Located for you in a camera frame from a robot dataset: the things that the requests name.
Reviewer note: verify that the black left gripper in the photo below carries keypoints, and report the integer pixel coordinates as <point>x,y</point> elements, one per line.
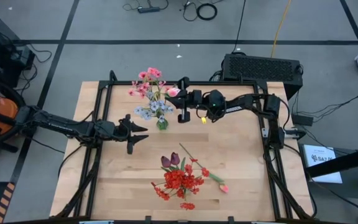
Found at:
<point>110,130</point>

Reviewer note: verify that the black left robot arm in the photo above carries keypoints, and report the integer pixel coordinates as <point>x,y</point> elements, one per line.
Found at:
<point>61,124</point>

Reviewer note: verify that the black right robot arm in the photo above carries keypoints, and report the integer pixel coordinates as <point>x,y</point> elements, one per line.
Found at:
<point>247,104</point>

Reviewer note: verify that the black power adapter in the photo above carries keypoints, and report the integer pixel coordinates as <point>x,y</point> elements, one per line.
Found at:
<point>303,119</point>

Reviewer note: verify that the black aluminium table frame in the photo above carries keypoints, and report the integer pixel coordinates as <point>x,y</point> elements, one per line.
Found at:
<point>120,83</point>

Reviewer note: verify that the white paper sign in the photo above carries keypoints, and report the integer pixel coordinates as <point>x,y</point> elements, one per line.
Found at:
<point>322,168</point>

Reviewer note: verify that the black metal beam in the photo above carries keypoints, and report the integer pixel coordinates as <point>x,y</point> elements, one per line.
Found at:
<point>346,161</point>

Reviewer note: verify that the black computer case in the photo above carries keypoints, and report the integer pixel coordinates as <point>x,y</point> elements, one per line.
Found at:
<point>259,68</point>

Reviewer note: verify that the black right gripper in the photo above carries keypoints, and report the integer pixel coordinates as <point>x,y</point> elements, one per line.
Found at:
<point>194,101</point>

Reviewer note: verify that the black power strip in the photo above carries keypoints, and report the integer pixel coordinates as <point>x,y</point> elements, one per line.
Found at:
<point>148,10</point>

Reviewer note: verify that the yellow tag loop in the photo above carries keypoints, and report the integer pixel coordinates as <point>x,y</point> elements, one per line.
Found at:
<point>204,120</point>

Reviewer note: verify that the green stem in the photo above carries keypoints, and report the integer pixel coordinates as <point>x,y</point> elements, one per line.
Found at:
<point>173,92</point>

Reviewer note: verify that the pink tulip with long stem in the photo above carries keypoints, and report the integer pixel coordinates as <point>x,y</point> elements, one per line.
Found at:
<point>224,188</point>

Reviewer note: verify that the green glass vase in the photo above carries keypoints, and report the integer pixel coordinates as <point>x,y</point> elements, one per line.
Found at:
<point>162,125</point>

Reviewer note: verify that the pink flower bunch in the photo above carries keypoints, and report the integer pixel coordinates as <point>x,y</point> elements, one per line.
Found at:
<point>143,88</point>

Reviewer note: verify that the white flower bunch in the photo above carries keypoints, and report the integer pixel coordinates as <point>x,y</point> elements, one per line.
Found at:
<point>154,106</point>

